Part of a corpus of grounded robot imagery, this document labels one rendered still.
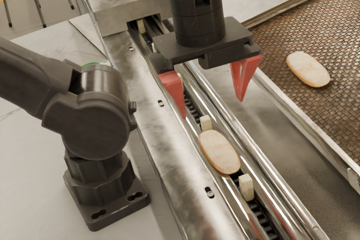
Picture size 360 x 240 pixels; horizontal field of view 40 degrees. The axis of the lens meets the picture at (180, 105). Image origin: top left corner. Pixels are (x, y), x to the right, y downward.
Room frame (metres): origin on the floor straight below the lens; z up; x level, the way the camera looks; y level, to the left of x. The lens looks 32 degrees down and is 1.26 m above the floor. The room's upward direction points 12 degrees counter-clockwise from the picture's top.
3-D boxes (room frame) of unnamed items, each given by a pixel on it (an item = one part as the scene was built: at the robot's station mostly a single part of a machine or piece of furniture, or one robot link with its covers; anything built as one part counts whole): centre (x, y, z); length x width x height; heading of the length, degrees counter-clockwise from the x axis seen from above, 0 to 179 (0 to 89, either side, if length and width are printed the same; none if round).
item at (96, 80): (0.52, 0.10, 0.94); 0.09 x 0.05 x 0.10; 90
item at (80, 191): (0.51, 0.12, 0.86); 0.12 x 0.09 x 0.08; 22
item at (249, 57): (0.52, -0.06, 0.97); 0.07 x 0.07 x 0.09; 11
